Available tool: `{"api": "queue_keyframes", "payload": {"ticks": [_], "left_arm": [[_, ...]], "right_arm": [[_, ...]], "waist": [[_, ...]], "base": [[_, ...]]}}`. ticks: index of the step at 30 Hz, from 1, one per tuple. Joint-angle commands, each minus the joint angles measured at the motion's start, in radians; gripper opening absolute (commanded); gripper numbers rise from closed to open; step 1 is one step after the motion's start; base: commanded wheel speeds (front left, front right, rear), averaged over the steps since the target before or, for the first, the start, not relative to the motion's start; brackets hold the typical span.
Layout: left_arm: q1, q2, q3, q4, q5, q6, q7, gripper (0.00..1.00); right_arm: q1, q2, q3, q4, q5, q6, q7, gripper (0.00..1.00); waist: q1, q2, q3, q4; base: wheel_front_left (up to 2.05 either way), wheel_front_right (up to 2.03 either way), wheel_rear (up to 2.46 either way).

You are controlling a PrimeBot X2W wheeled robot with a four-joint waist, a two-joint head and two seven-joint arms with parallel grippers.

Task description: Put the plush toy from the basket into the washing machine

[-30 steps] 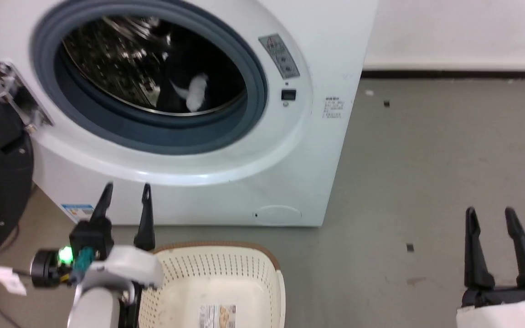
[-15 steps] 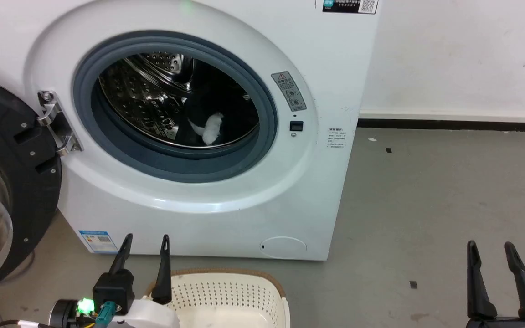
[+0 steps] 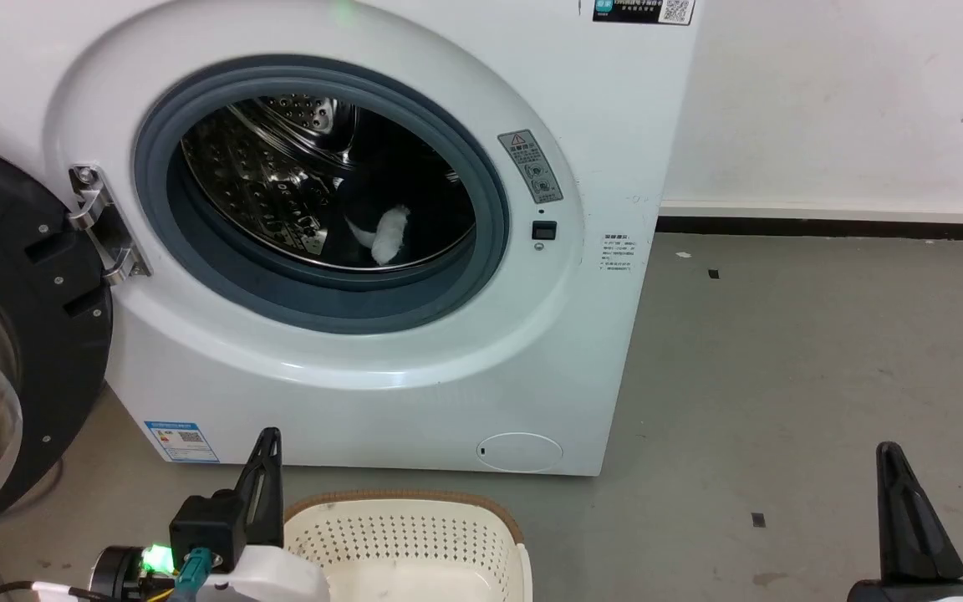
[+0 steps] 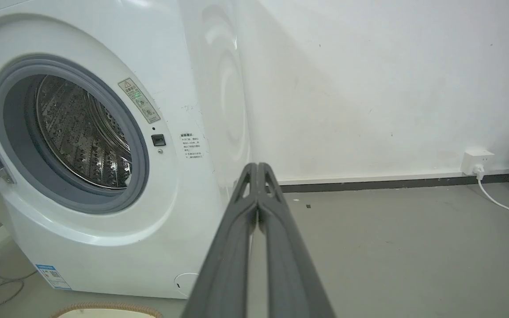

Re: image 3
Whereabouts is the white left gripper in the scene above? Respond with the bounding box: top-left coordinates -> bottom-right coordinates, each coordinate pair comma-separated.
196,427 -> 330,602

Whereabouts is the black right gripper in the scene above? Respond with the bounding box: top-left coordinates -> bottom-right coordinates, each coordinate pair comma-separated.
847,441 -> 963,602

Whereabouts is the cream perforated laundry basket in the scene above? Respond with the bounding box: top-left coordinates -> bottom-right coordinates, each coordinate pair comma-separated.
283,490 -> 532,602

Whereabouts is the white front-load washing machine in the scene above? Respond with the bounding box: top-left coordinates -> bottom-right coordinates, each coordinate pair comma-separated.
0,0 -> 701,477

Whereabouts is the blue energy label sticker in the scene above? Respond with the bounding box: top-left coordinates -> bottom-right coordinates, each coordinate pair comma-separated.
144,421 -> 221,464

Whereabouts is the grey rubber door gasket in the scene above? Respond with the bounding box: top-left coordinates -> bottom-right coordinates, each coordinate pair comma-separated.
132,55 -> 511,335

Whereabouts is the round white filter cover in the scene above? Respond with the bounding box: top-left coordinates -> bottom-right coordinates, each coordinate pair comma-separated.
477,432 -> 564,473

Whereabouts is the black round washer door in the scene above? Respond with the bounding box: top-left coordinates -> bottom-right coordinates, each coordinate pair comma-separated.
0,132 -> 115,546

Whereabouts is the white cloth in drum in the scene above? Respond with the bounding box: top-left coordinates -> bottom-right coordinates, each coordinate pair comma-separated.
346,204 -> 412,267

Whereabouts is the metal door hinge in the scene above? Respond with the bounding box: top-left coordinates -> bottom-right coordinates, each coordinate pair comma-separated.
68,164 -> 153,287

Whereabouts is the steel perforated washer drum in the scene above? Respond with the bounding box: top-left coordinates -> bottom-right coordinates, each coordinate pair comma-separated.
180,95 -> 476,272

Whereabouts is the small printed text sticker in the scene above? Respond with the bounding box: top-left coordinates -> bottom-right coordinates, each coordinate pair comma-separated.
600,233 -> 635,274

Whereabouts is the grey warning sticker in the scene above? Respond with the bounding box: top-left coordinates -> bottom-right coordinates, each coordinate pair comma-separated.
497,129 -> 564,205

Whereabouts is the black QR code sticker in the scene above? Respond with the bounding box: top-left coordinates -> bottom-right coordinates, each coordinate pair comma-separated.
593,0 -> 696,26

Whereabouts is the teal cable connector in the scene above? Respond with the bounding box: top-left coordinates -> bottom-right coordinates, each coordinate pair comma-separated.
176,550 -> 215,601

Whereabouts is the black wall baseboard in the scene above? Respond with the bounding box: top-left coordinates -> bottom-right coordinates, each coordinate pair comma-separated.
656,216 -> 963,243

